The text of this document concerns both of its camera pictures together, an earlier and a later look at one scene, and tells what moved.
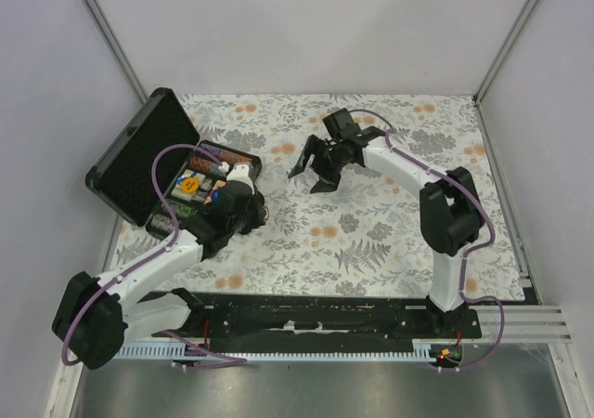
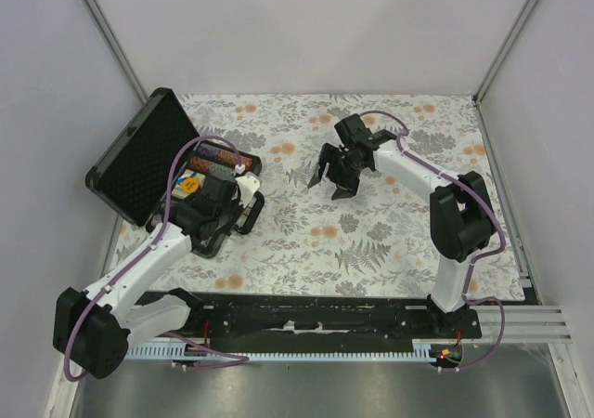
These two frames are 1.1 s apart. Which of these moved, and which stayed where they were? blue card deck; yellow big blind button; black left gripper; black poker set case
Moved: black left gripper
Stayed: blue card deck; yellow big blind button; black poker set case
